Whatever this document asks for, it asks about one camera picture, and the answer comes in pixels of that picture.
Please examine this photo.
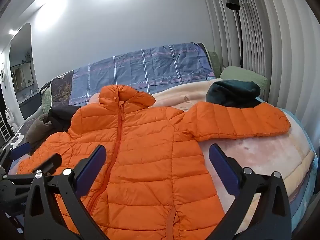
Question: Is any white cat figurine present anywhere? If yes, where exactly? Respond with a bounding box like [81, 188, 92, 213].
[4, 108, 16, 131]

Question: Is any dark blue cabinet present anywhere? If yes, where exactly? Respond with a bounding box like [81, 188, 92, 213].
[17, 90, 42, 121]

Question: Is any pink quilted jacket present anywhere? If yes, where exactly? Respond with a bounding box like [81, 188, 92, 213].
[87, 92, 102, 105]

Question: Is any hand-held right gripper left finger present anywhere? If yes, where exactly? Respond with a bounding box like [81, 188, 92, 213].
[24, 144, 110, 240]

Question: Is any white ladder rack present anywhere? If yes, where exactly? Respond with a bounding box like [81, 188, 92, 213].
[0, 110, 12, 143]

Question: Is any green pillow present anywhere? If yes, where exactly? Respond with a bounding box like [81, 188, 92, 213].
[219, 66, 268, 90]

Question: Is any brown fleece garment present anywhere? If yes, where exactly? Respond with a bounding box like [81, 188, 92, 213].
[25, 114, 56, 153]

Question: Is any dark green garment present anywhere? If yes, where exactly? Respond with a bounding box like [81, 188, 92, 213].
[206, 79, 262, 108]

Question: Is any green upholstered headboard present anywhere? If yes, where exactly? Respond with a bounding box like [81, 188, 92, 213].
[208, 51, 222, 78]

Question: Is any pink bear print blanket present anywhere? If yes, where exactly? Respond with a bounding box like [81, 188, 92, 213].
[149, 78, 317, 240]

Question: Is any grey pleated curtain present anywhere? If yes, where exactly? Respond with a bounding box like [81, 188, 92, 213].
[200, 0, 320, 140]

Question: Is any wall mirror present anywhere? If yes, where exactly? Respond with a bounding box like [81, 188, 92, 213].
[11, 62, 35, 91]

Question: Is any black floor lamp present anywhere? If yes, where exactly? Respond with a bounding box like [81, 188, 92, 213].
[226, 0, 245, 68]

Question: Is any blue plaid sheet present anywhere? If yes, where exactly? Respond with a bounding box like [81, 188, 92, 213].
[68, 42, 215, 107]

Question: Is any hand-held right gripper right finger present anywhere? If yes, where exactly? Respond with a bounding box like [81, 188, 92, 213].
[207, 144, 292, 240]

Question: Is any dark floral quilt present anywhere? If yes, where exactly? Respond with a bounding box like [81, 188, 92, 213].
[40, 70, 75, 115]

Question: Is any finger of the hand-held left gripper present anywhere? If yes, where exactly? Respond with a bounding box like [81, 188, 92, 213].
[2, 152, 62, 184]
[0, 142, 32, 173]

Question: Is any orange puffer jacket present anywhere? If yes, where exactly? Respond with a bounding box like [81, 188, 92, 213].
[16, 84, 292, 240]

